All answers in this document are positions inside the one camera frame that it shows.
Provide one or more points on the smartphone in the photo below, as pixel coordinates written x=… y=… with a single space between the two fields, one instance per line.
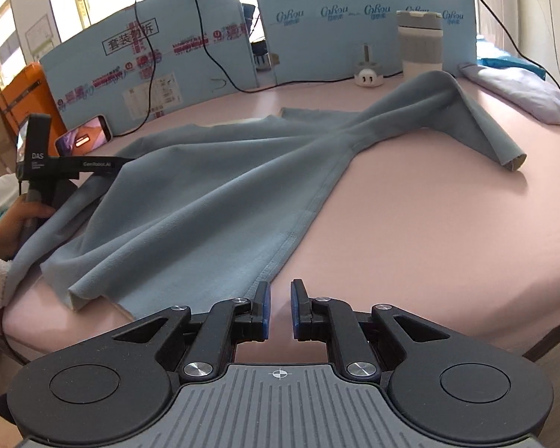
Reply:
x=86 y=137

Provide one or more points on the person's left hand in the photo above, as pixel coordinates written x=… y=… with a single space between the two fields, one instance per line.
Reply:
x=11 y=228

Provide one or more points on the white grey tumbler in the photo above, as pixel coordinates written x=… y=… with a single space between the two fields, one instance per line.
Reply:
x=420 y=56

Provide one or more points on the white paper sheet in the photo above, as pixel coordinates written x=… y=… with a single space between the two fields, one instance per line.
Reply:
x=38 y=39

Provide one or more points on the blue cardboard backdrop panels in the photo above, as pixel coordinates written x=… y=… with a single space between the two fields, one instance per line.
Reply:
x=177 y=56

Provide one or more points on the lavender folded cloth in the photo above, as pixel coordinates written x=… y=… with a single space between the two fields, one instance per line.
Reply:
x=522 y=91

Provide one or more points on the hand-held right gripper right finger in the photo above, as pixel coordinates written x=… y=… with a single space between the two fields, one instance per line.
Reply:
x=295 y=311

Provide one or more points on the teal plastic bag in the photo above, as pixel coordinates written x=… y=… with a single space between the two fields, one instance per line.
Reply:
x=508 y=63

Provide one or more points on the blue grey sweater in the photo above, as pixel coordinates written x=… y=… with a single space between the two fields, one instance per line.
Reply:
x=214 y=186

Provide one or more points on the orange box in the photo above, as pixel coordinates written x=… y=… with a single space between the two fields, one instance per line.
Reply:
x=25 y=98

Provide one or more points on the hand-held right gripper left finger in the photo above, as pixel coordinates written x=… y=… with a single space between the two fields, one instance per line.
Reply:
x=266 y=311

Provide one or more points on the white plug adapter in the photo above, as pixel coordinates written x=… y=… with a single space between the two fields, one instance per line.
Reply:
x=368 y=74

